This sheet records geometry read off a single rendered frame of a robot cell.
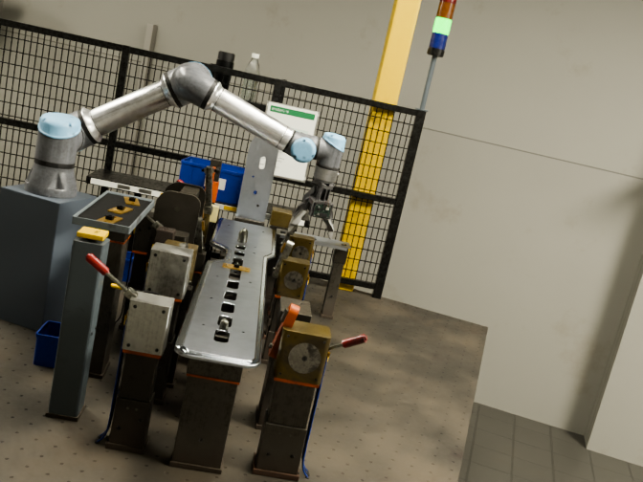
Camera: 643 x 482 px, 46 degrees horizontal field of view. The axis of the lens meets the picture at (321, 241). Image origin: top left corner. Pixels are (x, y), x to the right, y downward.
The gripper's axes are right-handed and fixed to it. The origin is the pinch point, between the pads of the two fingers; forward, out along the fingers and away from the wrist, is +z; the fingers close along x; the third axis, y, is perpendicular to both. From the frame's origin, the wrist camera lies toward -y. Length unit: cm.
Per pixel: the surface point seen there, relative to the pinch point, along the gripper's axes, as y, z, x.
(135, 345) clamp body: 79, 9, -57
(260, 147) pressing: -51, -17, -12
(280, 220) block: -44.2, 8.0, 0.7
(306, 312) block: 63, 2, -15
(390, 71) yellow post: -74, -56, 40
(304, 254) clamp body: -10.9, 10.1, 3.5
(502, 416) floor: -97, 111, 164
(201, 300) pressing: 56, 6, -40
